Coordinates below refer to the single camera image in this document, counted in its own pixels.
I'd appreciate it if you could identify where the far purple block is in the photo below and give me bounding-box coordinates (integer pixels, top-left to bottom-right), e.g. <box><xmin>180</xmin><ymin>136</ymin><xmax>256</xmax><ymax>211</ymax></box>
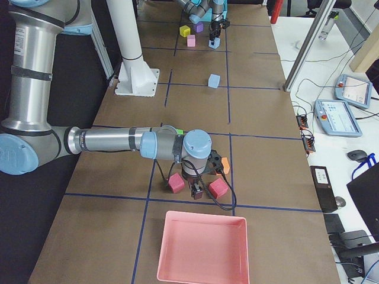
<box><xmin>193</xmin><ymin>22</ymin><xmax>204</xmax><ymax>33</ymax></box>

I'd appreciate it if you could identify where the white pedestal column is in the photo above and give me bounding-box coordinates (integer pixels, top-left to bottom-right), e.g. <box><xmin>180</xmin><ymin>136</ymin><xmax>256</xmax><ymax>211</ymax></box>
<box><xmin>107</xmin><ymin>0</ymin><xmax>160</xmax><ymax>97</ymax></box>

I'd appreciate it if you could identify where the left magenta block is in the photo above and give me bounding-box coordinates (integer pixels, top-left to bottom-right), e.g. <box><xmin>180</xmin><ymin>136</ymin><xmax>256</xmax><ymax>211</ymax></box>
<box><xmin>168</xmin><ymin>173</ymin><xmax>185</xmax><ymax>193</ymax></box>

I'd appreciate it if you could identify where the yellow block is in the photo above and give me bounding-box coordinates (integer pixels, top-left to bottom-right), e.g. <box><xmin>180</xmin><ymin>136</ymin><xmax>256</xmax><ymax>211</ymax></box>
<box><xmin>179</xmin><ymin>25</ymin><xmax>191</xmax><ymax>38</ymax></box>

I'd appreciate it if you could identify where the aluminium frame post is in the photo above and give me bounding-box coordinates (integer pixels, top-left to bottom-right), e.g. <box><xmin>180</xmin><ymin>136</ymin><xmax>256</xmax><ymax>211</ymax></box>
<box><xmin>283</xmin><ymin>0</ymin><xmax>336</xmax><ymax>92</ymax></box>

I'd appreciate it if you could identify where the black rectangular box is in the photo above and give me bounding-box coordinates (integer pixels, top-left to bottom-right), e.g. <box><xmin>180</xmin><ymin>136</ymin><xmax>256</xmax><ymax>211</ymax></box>
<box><xmin>310</xmin><ymin>166</ymin><xmax>338</xmax><ymax>213</ymax></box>

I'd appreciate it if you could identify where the teach pendant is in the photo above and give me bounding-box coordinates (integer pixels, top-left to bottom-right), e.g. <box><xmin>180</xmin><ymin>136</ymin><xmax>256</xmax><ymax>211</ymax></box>
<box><xmin>335</xmin><ymin>74</ymin><xmax>373</xmax><ymax>109</ymax></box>
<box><xmin>314</xmin><ymin>99</ymin><xmax>362</xmax><ymax>137</ymax></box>

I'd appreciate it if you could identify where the black desk stand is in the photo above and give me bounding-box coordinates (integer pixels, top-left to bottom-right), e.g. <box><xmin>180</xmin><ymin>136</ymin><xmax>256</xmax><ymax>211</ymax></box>
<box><xmin>323</xmin><ymin>214</ymin><xmax>378</xmax><ymax>283</ymax></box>

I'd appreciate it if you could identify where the clear water bottle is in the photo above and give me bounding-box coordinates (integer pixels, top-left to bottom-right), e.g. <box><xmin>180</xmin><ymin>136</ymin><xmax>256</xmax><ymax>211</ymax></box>
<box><xmin>318</xmin><ymin>11</ymin><xmax>339</xmax><ymax>41</ymax></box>

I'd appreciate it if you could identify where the black office chair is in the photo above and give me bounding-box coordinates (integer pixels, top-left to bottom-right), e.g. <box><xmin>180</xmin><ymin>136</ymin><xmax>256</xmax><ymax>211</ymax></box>
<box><xmin>305</xmin><ymin>0</ymin><xmax>322</xmax><ymax>17</ymax></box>

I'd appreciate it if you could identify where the near teach pendant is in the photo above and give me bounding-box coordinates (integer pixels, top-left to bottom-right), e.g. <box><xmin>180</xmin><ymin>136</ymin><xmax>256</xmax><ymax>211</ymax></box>
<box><xmin>314</xmin><ymin>99</ymin><xmax>362</xmax><ymax>137</ymax></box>

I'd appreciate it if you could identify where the right magenta block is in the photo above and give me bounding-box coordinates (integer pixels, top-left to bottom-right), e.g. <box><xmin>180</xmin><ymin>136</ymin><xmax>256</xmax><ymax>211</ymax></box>
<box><xmin>208</xmin><ymin>178</ymin><xmax>229</xmax><ymax>199</ymax></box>

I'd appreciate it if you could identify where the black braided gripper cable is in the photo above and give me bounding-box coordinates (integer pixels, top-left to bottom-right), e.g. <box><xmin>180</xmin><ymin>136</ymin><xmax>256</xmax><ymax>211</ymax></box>
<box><xmin>155</xmin><ymin>159</ymin><xmax>237</xmax><ymax>211</ymax></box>

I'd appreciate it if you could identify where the blue lanyard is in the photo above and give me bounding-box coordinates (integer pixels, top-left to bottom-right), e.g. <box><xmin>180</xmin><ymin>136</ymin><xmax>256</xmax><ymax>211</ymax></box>
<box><xmin>351</xmin><ymin>153</ymin><xmax>378</xmax><ymax>180</ymax></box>

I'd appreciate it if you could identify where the black monitor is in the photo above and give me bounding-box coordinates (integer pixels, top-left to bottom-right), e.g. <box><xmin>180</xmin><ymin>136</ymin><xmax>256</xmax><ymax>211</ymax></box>
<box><xmin>347</xmin><ymin>166</ymin><xmax>378</xmax><ymax>241</ymax></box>

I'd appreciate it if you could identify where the orange connector box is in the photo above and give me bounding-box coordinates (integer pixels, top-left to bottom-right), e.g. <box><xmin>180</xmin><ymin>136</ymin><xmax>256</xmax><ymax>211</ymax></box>
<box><xmin>296</xmin><ymin>114</ymin><xmax>309</xmax><ymax>130</ymax></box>
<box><xmin>301</xmin><ymin>132</ymin><xmax>316</xmax><ymax>154</ymax></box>

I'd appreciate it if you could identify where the teal bin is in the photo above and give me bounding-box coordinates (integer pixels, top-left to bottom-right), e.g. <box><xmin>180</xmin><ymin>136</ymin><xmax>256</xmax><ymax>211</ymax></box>
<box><xmin>202</xmin><ymin>0</ymin><xmax>228</xmax><ymax>22</ymax></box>

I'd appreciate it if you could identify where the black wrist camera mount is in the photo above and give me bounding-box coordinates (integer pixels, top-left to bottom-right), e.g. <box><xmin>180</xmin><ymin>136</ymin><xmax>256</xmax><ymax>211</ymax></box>
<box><xmin>203</xmin><ymin>149</ymin><xmax>224</xmax><ymax>175</ymax></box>

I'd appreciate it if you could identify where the metal round puck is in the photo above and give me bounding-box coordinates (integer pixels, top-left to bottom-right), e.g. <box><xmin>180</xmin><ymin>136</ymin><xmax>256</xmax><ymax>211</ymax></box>
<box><xmin>335</xmin><ymin>196</ymin><xmax>346</xmax><ymax>209</ymax></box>

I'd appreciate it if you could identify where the lower orange connector box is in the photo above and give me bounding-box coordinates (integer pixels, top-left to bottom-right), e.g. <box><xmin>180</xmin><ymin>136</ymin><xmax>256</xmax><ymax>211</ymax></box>
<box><xmin>301</xmin><ymin>132</ymin><xmax>316</xmax><ymax>154</ymax></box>

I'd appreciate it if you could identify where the black computer mouse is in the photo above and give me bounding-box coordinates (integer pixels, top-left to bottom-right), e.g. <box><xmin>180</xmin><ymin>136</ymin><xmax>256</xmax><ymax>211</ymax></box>
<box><xmin>346</xmin><ymin>150</ymin><xmax>368</xmax><ymax>163</ymax></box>

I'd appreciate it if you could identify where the near orange block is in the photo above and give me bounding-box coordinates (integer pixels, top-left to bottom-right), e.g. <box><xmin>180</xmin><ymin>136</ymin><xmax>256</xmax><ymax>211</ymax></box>
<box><xmin>221</xmin><ymin>157</ymin><xmax>230</xmax><ymax>175</ymax></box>

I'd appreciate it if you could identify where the pink tray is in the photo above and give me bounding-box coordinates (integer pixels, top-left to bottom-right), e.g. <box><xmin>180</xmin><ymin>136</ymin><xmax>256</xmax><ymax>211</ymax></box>
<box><xmin>157</xmin><ymin>211</ymin><xmax>250</xmax><ymax>283</ymax></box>

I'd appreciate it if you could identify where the upper orange connector box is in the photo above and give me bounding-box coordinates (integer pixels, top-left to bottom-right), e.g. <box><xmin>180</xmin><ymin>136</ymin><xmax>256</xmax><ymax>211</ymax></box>
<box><xmin>296</xmin><ymin>114</ymin><xmax>309</xmax><ymax>130</ymax></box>

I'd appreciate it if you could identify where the far teach pendant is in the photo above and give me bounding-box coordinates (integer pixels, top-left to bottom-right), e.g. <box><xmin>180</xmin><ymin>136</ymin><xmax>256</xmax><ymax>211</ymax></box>
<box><xmin>335</xmin><ymin>74</ymin><xmax>373</xmax><ymax>109</ymax></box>

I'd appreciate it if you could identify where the magenta block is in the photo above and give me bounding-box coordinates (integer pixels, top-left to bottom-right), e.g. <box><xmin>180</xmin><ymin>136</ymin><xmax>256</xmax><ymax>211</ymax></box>
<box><xmin>168</xmin><ymin>173</ymin><xmax>185</xmax><ymax>193</ymax></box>
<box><xmin>208</xmin><ymin>178</ymin><xmax>229</xmax><ymax>199</ymax></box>

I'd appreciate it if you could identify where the red cylinder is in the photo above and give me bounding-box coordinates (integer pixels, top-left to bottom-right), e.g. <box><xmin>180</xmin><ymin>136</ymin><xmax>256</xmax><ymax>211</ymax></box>
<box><xmin>270</xmin><ymin>0</ymin><xmax>284</xmax><ymax>24</ymax></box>

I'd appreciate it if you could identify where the cardboard panel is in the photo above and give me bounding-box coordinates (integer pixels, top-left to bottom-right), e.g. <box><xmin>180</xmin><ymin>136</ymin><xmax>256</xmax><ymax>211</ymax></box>
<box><xmin>349</xmin><ymin>25</ymin><xmax>379</xmax><ymax>73</ymax></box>

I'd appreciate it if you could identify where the pink block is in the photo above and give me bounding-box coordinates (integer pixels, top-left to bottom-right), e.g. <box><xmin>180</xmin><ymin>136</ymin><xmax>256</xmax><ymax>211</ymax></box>
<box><xmin>187</xmin><ymin>34</ymin><xmax>196</xmax><ymax>47</ymax></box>

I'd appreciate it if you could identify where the light blue block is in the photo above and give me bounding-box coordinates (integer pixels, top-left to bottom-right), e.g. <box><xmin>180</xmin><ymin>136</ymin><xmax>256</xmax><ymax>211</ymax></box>
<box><xmin>208</xmin><ymin>37</ymin><xmax>220</xmax><ymax>49</ymax></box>
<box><xmin>208</xmin><ymin>74</ymin><xmax>220</xmax><ymax>89</ymax></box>

